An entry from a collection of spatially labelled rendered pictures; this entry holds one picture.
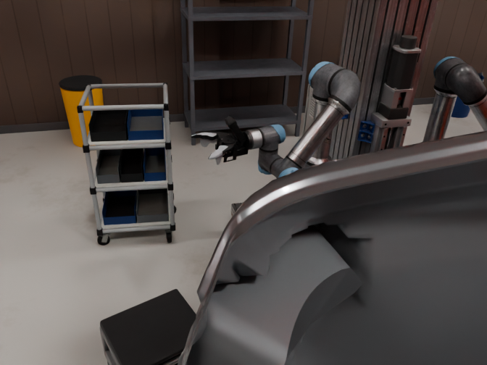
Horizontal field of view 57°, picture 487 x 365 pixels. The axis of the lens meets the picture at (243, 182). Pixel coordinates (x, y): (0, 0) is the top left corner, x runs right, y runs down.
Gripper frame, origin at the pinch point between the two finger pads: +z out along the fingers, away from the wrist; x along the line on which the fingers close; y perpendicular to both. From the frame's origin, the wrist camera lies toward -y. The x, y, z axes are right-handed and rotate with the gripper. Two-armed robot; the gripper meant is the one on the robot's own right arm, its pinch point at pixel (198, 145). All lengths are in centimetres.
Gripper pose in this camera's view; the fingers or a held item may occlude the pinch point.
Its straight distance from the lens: 158.4
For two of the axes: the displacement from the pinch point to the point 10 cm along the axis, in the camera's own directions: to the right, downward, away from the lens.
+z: -8.7, 2.3, -4.3
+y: -1.0, 7.8, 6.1
